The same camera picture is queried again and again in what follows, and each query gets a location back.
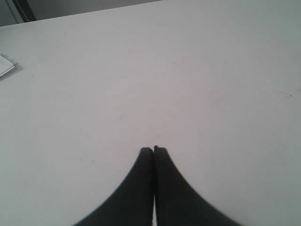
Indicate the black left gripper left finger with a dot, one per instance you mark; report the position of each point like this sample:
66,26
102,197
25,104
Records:
131,204

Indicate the dark vertical post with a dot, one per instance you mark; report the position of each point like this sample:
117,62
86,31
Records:
24,10

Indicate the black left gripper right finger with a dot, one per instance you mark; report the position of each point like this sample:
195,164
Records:
177,203

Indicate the white paper stack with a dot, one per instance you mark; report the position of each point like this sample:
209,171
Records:
7,65

